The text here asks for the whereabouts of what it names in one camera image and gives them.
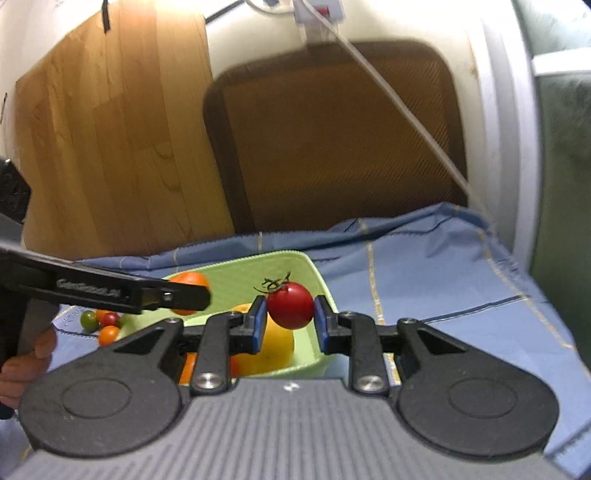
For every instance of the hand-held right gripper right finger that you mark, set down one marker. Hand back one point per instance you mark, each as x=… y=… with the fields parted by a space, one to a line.
x=322 y=325

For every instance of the yellow citrus fruit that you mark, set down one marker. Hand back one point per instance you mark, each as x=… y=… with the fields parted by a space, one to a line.
x=277 y=346

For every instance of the red cherry tomato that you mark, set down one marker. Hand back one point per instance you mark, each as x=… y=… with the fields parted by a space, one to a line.
x=111 y=318

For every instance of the green cherry tomato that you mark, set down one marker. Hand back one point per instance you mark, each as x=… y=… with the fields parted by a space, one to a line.
x=89 y=321

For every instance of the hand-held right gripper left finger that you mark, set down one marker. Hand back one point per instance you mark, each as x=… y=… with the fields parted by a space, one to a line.
x=260 y=323

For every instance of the wooden board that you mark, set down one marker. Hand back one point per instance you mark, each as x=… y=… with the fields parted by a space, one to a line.
x=115 y=138

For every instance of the red tomato with stem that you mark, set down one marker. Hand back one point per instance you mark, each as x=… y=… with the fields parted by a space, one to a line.
x=291 y=307

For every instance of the orange cherry tomato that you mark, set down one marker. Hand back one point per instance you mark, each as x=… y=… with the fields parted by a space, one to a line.
x=109 y=336

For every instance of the white wall socket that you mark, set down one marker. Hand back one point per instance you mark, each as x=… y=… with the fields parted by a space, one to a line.
x=318 y=11

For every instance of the blue checked cloth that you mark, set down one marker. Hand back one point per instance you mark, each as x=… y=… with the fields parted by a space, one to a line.
x=438 y=277

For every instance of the light green plastic basket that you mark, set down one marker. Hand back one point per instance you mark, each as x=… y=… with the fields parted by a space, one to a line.
x=277 y=272

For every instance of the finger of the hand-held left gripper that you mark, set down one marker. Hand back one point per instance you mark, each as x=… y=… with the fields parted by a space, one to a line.
x=184 y=295

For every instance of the green cushion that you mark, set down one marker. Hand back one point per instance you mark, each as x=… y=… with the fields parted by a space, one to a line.
x=563 y=138

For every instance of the person's left hand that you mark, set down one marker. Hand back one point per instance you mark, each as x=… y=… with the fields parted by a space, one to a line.
x=27 y=369

